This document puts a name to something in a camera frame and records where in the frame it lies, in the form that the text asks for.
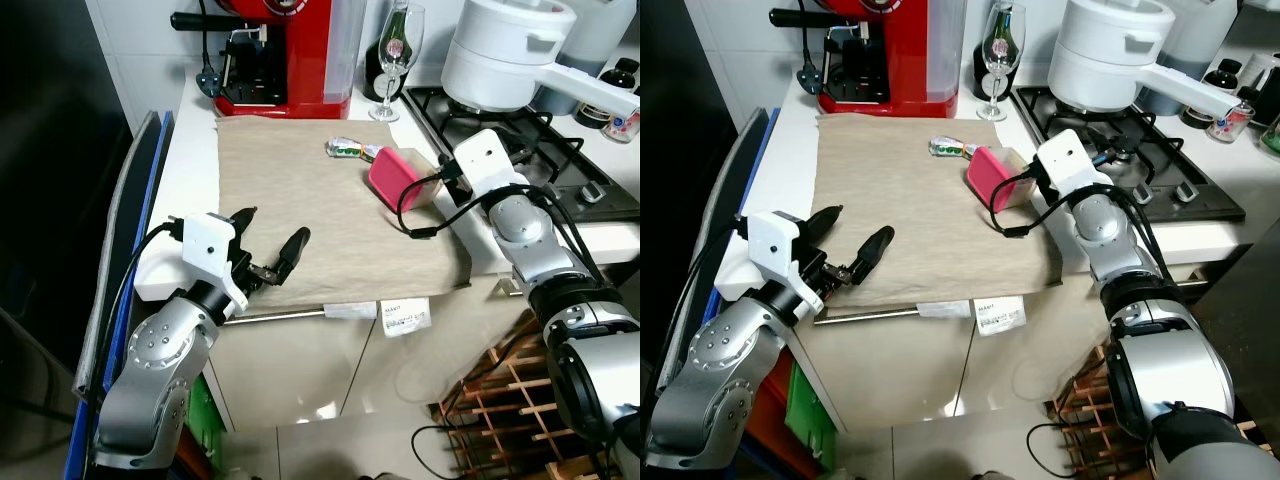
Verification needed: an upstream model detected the dark grey mini fridge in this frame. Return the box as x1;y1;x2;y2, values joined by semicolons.
1189;214;1280;423

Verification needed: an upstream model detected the beige linen cloth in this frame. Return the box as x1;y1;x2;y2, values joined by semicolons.
814;111;1067;310
214;112;472;314

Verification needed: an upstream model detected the white kitchen cabinet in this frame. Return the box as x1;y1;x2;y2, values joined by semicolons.
714;79;1280;433
134;79;640;433

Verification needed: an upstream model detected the white green tube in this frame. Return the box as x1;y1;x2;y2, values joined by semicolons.
324;136;387;164
927;136;987;162

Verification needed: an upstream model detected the printed white cloth tag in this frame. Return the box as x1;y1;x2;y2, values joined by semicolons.
971;294;1027;337
377;297;434;339

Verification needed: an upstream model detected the red coffee machine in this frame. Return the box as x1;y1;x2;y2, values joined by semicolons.
169;0;370;120
767;0;970;119

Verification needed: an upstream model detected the orange flat board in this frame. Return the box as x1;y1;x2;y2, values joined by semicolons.
744;379;802;480
174;429;217;480

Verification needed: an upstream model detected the dark green wine bottle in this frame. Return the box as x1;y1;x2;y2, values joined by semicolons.
362;39;402;102
974;39;1012;102

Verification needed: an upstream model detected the small printed glass cup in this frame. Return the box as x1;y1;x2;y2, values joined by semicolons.
1204;99;1257;145
602;107;640;145

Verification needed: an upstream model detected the clear wine glass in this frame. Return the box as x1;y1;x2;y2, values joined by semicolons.
367;0;427;124
974;0;1030;124

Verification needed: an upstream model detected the dark red-label sauce bottle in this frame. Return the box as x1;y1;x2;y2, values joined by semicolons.
574;57;640;130
1179;57;1247;130

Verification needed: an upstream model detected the wooden slatted rack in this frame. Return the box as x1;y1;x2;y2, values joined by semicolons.
1044;344;1262;480
431;309;603;480

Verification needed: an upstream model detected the steel gas hob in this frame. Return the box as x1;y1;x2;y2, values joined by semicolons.
399;84;640;224
1009;84;1247;224

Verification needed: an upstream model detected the grey plastic jug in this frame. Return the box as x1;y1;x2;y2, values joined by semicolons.
1134;0;1242;117
534;0;640;117

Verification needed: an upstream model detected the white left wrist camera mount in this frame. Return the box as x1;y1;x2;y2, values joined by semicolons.
739;209;827;320
179;212;252;307

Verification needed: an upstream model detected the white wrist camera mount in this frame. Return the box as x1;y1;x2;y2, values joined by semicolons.
1032;127;1114;202
739;209;827;320
179;212;252;307
439;127;532;202

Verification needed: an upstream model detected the long steel cabinet handle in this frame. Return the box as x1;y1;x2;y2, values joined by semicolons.
224;304;332;327
824;304;927;324

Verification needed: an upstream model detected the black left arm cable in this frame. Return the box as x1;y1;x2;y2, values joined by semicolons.
84;219;187;472
689;214;752;331

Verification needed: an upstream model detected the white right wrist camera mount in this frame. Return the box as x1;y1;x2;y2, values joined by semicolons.
439;127;532;202
1032;127;1114;202

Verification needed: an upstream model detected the thin black power cord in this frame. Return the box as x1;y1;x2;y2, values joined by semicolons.
1027;421;1077;480
411;424;472;480

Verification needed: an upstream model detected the white pot with handle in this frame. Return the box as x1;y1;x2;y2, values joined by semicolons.
439;0;640;120
1046;0;1247;122

